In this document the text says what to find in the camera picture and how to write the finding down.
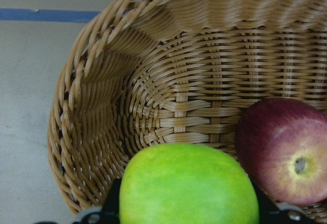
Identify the woven wicker basket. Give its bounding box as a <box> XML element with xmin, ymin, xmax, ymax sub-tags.
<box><xmin>48</xmin><ymin>0</ymin><xmax>326</xmax><ymax>213</ymax></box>

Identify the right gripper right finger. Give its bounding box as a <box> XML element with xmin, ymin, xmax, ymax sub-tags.
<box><xmin>251</xmin><ymin>180</ymin><xmax>280</xmax><ymax>224</ymax></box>

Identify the dark red apple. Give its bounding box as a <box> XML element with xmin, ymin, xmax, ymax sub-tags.
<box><xmin>235</xmin><ymin>98</ymin><xmax>326</xmax><ymax>205</ymax></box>

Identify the green apple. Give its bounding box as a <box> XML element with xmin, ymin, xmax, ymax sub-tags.
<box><xmin>119</xmin><ymin>143</ymin><xmax>260</xmax><ymax>223</ymax></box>

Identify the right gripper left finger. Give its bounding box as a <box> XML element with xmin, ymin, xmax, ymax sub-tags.
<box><xmin>101</xmin><ymin>179</ymin><xmax>122</xmax><ymax>224</ymax></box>

